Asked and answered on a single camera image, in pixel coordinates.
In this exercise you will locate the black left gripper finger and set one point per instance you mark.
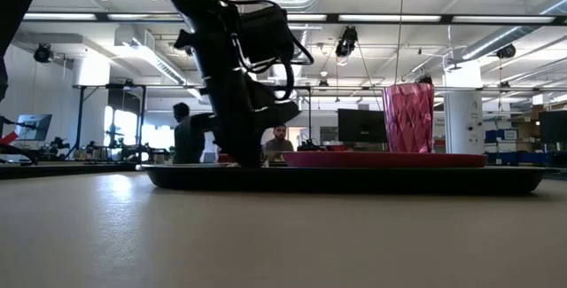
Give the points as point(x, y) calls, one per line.
point(232, 144)
point(252, 146)

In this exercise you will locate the dark green tray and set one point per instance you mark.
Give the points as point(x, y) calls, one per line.
point(345, 181)

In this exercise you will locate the pink plastic plate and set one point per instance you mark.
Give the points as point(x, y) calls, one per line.
point(385, 159)

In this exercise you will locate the red faceted plastic cup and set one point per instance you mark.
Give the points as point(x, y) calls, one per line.
point(408, 119)

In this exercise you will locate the person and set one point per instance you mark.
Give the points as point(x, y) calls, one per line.
point(186, 139)
point(279, 144)

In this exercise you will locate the tan table mat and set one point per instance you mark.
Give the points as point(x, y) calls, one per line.
point(283, 235)

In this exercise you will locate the black monitor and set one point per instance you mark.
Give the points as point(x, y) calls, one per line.
point(553, 126)
point(362, 125)

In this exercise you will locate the overhead light bar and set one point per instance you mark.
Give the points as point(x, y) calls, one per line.
point(330, 17)

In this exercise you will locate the black ceiling spotlight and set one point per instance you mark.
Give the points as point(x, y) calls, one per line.
point(43, 53)
point(506, 51)

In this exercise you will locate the small lit monitor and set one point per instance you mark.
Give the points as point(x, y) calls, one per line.
point(33, 127)

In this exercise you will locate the white round column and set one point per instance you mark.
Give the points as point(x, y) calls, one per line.
point(463, 111)

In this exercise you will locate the blue storage bins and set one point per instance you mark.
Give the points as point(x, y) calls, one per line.
point(518, 157)

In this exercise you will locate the black frame rig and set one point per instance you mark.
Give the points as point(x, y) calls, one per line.
point(142, 119)
point(309, 115)

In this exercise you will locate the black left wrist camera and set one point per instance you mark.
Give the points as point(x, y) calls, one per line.
point(266, 31)

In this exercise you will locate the white ceiling duct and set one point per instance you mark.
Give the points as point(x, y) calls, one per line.
point(150, 59)

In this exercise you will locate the black overhead camera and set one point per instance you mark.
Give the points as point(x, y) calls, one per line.
point(347, 42)

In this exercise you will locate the black aluminium table frame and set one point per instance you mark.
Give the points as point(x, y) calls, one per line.
point(66, 172)

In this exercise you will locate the grey ceiling duct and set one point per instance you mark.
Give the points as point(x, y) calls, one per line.
point(509, 35)

